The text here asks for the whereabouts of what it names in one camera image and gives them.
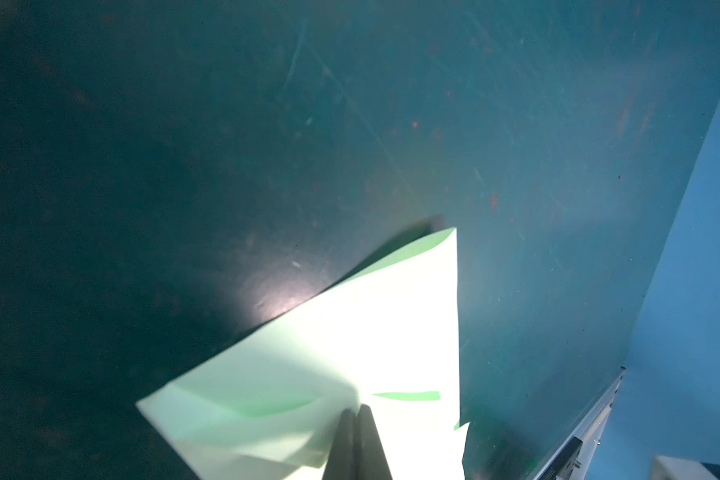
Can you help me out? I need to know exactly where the aluminium front rail bed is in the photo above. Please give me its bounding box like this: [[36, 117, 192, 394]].
[[527, 367, 626, 480]]

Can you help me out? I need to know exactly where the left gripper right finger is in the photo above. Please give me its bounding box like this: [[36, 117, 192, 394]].
[[355, 404, 392, 480]]

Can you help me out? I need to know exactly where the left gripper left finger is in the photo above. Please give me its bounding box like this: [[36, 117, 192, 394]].
[[322, 409, 357, 480]]

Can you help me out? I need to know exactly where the light green paper sheet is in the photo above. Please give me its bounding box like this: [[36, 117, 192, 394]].
[[137, 228, 468, 479]]

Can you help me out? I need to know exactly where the dark green table mat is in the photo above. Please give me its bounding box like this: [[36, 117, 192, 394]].
[[0, 1, 720, 479]]

